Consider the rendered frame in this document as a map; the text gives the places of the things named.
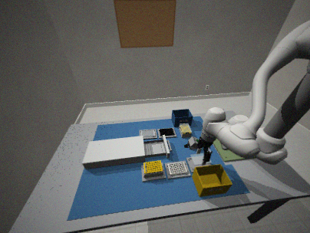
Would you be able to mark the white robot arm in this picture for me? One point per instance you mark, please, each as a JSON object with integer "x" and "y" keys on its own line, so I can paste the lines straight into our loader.
{"x": 240, "y": 134}

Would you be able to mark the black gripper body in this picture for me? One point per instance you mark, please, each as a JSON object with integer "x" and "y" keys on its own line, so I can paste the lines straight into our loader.
{"x": 207, "y": 144}

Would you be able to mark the blue bench mat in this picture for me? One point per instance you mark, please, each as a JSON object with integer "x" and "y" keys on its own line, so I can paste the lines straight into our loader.
{"x": 120, "y": 188}

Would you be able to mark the yellow bin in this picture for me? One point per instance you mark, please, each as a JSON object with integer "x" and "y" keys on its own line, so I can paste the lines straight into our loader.
{"x": 211, "y": 180}

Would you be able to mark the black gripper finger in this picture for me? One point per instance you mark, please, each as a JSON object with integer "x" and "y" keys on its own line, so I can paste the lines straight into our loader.
{"x": 200, "y": 146}
{"x": 207, "y": 155}

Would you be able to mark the black assay plate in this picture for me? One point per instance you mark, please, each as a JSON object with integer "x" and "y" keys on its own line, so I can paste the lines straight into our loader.
{"x": 166, "y": 132}

